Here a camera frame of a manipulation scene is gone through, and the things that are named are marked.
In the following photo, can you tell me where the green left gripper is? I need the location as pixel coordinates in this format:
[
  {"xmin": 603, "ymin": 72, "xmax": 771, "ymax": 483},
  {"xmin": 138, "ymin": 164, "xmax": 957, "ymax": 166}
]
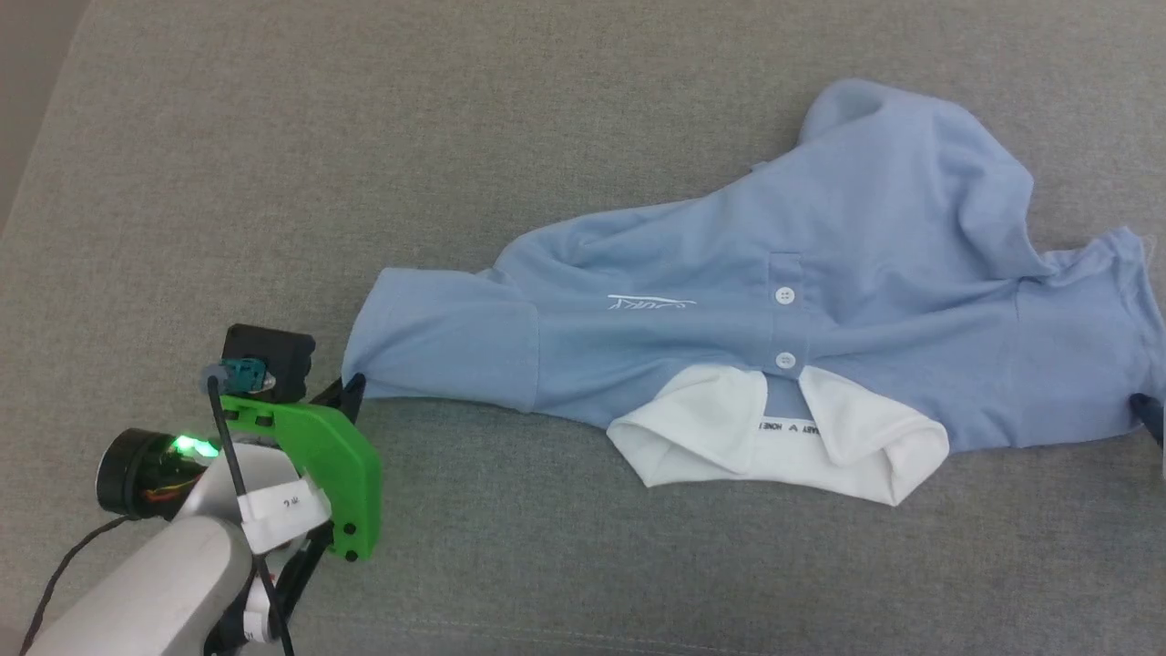
[{"xmin": 96, "ymin": 372, "xmax": 382, "ymax": 622}]

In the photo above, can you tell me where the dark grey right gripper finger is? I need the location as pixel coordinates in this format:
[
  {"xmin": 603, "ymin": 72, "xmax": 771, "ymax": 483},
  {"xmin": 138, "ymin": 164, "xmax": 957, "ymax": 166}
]
[{"xmin": 1130, "ymin": 392, "xmax": 1166, "ymax": 452}]

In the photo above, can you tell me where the light blue polo shirt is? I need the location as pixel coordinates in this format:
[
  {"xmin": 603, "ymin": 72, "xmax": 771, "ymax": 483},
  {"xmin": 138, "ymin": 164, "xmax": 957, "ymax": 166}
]
[{"xmin": 342, "ymin": 77, "xmax": 1166, "ymax": 507}]

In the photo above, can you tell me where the white label tape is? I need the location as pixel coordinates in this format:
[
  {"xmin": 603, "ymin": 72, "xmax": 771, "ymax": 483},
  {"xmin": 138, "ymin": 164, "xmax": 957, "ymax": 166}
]
[{"xmin": 239, "ymin": 481, "xmax": 331, "ymax": 554}]

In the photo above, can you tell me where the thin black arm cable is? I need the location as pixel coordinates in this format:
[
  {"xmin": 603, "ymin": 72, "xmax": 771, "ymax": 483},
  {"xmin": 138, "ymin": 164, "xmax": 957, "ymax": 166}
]
[{"xmin": 18, "ymin": 515, "xmax": 128, "ymax": 656}]

